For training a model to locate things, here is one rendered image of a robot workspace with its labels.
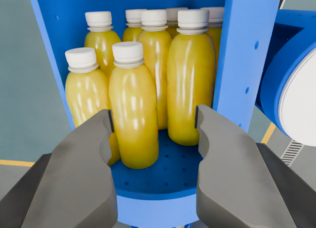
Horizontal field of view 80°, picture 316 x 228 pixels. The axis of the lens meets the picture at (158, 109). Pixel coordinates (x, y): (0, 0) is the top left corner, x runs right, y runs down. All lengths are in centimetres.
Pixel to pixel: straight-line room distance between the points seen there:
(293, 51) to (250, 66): 28
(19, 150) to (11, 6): 121
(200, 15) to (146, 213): 24
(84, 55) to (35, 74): 141
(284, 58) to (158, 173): 34
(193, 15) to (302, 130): 38
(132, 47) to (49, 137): 174
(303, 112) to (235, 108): 32
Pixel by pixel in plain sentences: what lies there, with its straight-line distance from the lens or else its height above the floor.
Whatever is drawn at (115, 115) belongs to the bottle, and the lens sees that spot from 28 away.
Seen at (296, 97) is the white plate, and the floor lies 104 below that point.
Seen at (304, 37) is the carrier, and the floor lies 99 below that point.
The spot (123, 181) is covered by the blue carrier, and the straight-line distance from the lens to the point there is 33.
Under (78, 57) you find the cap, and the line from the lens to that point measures 27.
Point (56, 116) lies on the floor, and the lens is 179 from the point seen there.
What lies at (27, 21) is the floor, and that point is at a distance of 158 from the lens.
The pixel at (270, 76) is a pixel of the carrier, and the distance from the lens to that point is 49.
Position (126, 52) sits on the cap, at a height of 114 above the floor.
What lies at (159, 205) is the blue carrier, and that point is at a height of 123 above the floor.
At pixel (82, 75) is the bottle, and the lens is 28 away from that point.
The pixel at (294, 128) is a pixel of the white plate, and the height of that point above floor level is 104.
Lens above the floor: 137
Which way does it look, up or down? 60 degrees down
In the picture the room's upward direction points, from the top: 176 degrees clockwise
